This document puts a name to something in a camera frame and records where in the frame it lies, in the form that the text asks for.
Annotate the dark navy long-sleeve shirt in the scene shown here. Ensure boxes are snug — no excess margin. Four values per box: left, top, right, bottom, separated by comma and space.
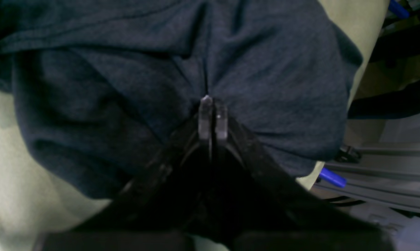
0, 0, 362, 199

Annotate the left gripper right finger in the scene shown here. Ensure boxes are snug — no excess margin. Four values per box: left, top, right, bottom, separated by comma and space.
212, 101, 394, 251

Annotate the blue clamp handle left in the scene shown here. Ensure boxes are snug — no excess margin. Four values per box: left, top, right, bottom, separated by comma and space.
388, 0, 410, 19

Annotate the green table cloth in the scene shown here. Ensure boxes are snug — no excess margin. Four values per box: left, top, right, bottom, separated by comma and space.
0, 0, 389, 251

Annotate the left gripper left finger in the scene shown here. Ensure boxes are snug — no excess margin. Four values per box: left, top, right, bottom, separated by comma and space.
33, 96, 214, 251

